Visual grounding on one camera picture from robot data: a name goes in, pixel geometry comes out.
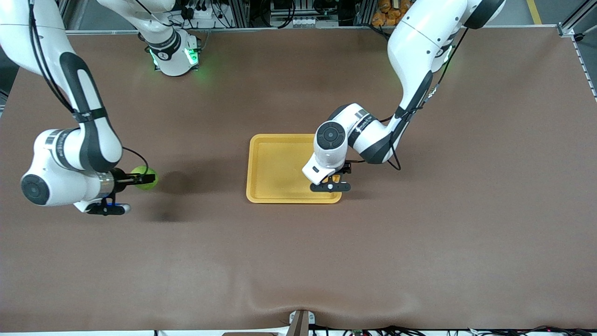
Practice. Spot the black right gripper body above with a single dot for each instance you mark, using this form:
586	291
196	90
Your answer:
122	179

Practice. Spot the green apple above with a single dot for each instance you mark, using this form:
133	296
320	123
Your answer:
149	185

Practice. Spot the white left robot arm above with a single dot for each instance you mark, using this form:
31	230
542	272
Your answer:
419	42

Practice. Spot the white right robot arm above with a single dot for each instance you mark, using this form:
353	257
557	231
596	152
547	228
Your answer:
70	154

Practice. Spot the yellow rectangular plastic tray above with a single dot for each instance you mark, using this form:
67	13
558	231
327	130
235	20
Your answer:
280	168

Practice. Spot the bag of orange bread rolls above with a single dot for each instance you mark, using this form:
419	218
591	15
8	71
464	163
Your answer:
385	16

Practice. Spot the white power strip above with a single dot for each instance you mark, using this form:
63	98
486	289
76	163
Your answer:
200	14

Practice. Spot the metal table edge bracket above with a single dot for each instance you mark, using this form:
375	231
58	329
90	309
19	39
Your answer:
301	322

